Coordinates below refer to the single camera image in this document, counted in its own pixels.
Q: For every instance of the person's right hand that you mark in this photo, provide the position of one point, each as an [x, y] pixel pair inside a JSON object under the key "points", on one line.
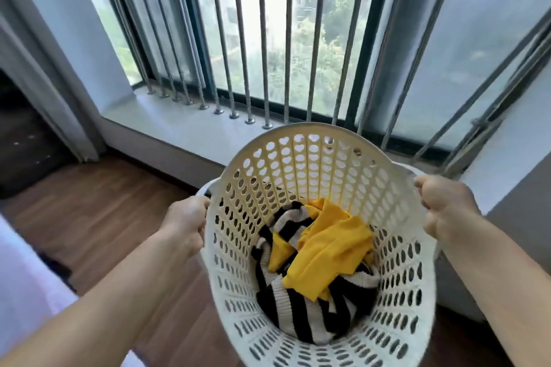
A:
{"points": [[450, 209]]}

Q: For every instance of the person's left hand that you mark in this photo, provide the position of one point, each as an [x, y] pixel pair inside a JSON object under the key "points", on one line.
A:
{"points": [[183, 224]]}

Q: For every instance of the person's right thumb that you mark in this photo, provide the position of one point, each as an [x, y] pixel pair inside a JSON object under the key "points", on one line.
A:
{"points": [[427, 185]]}

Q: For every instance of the person's left fingers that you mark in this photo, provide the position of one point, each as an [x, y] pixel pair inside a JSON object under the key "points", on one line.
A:
{"points": [[201, 212]]}

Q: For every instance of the white perforated plastic laundry basket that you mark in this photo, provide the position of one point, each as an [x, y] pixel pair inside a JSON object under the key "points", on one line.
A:
{"points": [[327, 160]]}

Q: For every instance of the person's right forearm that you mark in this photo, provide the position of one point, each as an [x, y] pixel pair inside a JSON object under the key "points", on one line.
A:
{"points": [[499, 293]]}

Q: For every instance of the person's left forearm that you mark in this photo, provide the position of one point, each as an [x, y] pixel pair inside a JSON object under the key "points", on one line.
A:
{"points": [[103, 306]]}

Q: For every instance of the grey stone window sill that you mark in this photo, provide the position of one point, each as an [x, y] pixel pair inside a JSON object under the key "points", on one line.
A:
{"points": [[172, 126]]}

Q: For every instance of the yellow garment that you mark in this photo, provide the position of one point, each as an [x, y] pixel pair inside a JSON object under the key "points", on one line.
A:
{"points": [[329, 246]]}

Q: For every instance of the black and white striped garment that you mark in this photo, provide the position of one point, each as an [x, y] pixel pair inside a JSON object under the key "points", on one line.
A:
{"points": [[301, 315]]}

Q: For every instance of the green trees outside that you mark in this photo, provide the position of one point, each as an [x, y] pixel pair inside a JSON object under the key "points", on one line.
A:
{"points": [[301, 61]]}

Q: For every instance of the row of metal window bars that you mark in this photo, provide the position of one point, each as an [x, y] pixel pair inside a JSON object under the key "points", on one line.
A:
{"points": [[263, 35]]}

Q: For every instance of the dark wooden cabinet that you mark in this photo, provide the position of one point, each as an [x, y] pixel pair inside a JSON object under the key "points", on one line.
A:
{"points": [[26, 143]]}

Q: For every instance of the white bed sheet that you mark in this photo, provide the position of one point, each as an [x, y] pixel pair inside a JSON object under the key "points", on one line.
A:
{"points": [[26, 289]]}

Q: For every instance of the grey curtain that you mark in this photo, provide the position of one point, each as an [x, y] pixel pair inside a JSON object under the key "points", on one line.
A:
{"points": [[47, 91]]}

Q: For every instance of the dark window frame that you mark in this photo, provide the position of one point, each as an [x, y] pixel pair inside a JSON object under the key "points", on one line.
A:
{"points": [[372, 44]]}

